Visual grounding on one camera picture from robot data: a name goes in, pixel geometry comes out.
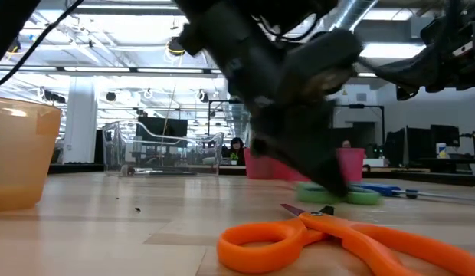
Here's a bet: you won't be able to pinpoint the green-handled scissors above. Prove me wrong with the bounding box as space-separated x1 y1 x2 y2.
296 181 383 206

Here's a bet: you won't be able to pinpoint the orange translucent plastic bin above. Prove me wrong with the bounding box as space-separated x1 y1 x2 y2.
0 95 64 213

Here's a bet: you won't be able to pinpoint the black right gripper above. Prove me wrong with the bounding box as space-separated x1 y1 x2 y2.
359 41 475 102

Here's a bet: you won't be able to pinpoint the black rail with light strips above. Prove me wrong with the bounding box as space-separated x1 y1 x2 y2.
0 65 376 80

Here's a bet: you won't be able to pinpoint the black computer monitor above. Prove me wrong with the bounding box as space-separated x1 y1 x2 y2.
136 117 188 149
385 126 432 161
431 124 460 149

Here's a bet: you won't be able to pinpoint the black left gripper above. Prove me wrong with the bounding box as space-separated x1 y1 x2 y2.
183 3 363 199

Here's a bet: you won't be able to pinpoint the black background rig frame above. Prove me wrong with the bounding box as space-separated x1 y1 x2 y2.
207 99 254 137
332 103 385 154

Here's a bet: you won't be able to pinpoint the clear plastic bin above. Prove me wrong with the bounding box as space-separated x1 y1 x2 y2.
101 120 225 178

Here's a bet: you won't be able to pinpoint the blue-handled scissors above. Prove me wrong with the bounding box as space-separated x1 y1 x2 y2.
352 182 475 202

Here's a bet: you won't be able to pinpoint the red translucent plastic bin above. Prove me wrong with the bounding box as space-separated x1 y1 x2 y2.
243 147 365 184

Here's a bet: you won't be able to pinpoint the orange-handled scissors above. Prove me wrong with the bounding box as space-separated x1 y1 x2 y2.
217 202 475 276

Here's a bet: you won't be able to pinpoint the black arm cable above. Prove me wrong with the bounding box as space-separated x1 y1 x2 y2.
0 0 85 87

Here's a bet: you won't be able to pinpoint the black ceiling camera yellow cable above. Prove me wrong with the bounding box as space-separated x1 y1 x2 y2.
6 36 23 54
162 32 200 58

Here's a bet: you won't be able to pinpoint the white building column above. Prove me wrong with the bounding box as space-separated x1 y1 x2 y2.
63 76 99 165

